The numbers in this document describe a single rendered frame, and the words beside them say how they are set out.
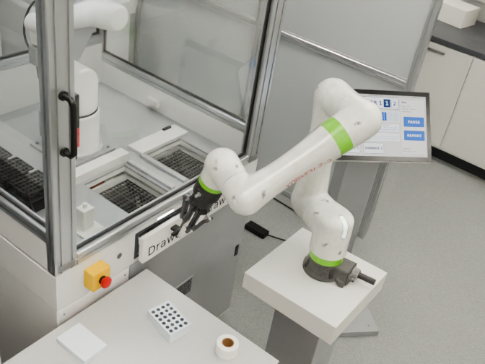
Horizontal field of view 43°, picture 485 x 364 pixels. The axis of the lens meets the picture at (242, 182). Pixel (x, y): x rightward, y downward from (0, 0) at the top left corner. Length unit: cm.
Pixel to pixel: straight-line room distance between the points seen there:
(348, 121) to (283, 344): 96
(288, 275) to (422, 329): 138
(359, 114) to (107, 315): 101
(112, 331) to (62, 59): 88
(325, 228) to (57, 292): 87
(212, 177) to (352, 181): 113
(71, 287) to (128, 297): 21
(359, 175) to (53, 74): 167
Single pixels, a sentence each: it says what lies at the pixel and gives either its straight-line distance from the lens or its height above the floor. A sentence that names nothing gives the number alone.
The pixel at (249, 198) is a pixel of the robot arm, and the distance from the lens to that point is 178.
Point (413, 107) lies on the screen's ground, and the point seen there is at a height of 115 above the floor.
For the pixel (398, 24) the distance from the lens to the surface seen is 331.
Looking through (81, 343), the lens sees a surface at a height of 78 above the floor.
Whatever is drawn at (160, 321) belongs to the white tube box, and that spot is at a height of 80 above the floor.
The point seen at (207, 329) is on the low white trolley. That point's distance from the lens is 203.
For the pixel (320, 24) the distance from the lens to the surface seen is 352.
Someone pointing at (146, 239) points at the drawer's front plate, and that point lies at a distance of 208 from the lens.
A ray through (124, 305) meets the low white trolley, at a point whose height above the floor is 76.
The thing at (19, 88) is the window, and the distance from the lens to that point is 169.
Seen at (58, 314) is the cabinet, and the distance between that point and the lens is 203.
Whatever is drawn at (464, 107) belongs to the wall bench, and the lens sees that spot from 469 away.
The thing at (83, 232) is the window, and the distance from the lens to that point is 191.
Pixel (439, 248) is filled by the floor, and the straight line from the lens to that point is 399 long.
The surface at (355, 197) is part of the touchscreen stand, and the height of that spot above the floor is 69.
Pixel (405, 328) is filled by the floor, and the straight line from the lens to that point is 336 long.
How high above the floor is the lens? 226
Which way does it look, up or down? 34 degrees down
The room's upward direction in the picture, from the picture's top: 10 degrees clockwise
